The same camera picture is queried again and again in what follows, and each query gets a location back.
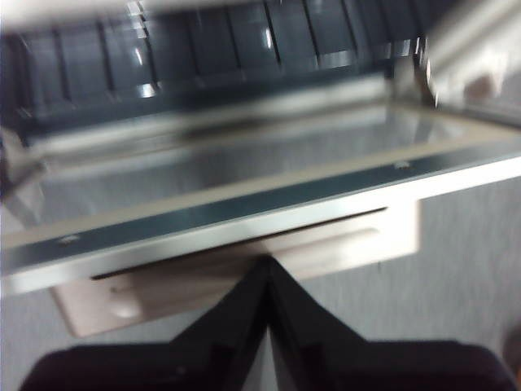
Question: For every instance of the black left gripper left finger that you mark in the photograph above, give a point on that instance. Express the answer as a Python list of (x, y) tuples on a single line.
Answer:
[(183, 366)]

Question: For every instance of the white glass oven door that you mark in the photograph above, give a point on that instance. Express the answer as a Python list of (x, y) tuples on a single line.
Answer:
[(244, 163)]

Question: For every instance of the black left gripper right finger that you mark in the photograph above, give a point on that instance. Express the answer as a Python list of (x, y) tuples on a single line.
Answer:
[(366, 366)]

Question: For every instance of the beige oven knob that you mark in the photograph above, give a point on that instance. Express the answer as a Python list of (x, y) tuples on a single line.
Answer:
[(486, 83)]

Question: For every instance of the white toaster oven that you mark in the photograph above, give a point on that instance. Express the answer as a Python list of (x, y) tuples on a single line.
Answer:
[(468, 45)]

